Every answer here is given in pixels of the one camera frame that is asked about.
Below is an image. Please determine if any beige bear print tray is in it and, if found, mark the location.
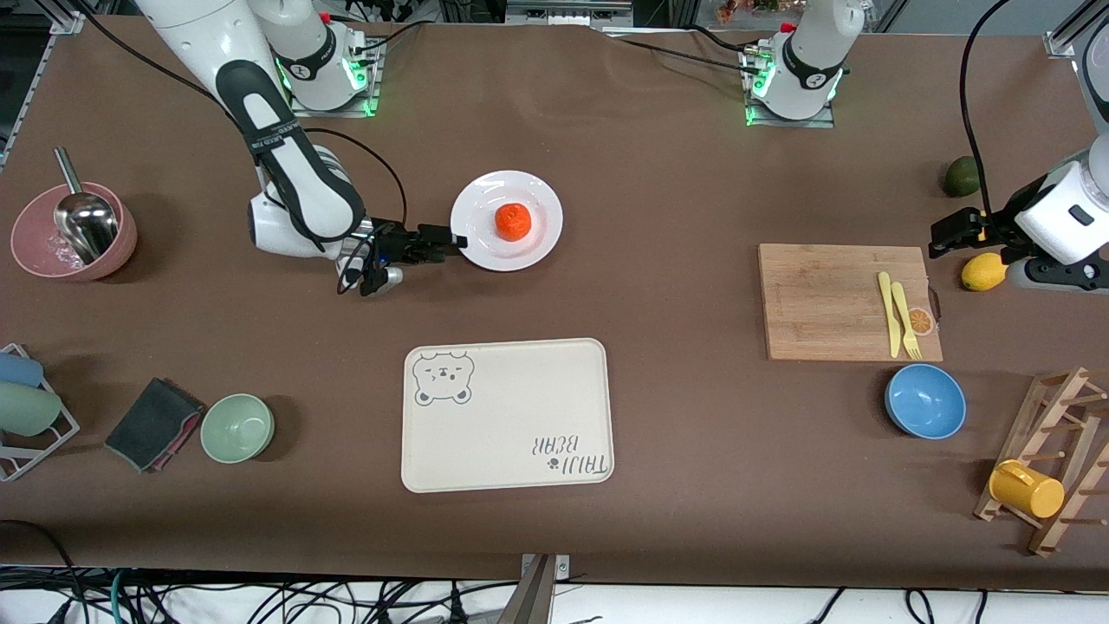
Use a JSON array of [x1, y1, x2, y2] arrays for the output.
[[401, 338, 615, 494]]

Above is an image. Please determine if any blue cup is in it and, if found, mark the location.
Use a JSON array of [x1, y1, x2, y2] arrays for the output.
[[0, 352, 44, 389]]

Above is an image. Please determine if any metal scoop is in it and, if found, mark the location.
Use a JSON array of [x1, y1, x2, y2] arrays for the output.
[[54, 147, 120, 265]]

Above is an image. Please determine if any aluminium frame profile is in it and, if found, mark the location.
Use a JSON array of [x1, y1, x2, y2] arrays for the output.
[[1044, 0, 1109, 60], [0, 0, 88, 170]]

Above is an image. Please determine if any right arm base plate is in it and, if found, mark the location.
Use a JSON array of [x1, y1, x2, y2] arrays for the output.
[[288, 39, 382, 118]]

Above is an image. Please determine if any wooden mug rack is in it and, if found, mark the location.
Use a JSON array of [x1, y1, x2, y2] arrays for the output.
[[973, 367, 1109, 557]]

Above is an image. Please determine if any wooden cutting board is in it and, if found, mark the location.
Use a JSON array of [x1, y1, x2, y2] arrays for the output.
[[758, 244, 944, 362]]

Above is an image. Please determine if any pale green cup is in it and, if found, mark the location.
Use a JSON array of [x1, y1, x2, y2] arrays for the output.
[[0, 381, 63, 438]]

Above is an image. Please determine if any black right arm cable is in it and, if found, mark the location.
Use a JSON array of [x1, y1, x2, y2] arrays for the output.
[[82, 7, 410, 297]]

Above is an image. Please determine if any orange fruit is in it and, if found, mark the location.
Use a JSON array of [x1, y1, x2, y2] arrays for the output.
[[495, 203, 532, 241]]

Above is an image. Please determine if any blue bowl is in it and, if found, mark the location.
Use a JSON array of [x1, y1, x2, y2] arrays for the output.
[[885, 363, 968, 440]]

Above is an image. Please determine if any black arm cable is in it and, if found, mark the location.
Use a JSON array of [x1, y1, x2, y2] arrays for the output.
[[82, 7, 410, 297], [957, 0, 1015, 218]]

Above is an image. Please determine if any white wire cup rack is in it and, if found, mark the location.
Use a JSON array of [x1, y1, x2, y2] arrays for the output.
[[0, 343, 81, 483]]

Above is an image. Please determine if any metal table bracket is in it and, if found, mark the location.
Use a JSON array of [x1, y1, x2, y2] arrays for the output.
[[496, 553, 573, 624]]

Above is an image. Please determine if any brown table cover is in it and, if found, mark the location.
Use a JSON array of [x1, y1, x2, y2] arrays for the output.
[[0, 13, 1109, 590]]

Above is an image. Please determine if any dark green avocado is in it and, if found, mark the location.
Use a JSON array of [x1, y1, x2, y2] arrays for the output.
[[944, 156, 983, 198]]

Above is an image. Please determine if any white round plate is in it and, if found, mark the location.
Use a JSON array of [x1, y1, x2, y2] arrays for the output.
[[450, 170, 564, 273]]

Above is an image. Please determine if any yellow plastic fork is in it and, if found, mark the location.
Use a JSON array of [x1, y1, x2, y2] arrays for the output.
[[891, 282, 923, 361]]

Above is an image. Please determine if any pink bowl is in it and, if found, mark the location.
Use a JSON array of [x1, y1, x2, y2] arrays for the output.
[[10, 181, 139, 282]]

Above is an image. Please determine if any pale green bowl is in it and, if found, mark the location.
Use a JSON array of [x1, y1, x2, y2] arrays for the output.
[[200, 393, 276, 465]]

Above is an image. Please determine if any dark folded cloth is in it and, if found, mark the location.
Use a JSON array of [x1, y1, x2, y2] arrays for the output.
[[104, 377, 206, 474]]

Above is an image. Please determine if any yellow mug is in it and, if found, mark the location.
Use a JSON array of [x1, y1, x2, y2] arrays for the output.
[[989, 459, 1066, 519]]

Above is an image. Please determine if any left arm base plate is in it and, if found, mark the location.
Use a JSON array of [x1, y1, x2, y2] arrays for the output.
[[743, 43, 837, 129]]

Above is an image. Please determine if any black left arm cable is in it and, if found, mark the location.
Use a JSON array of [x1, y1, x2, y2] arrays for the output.
[[957, 0, 1015, 218]]

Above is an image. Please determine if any yellow plastic knife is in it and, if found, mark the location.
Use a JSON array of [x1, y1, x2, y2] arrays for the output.
[[878, 271, 903, 359]]

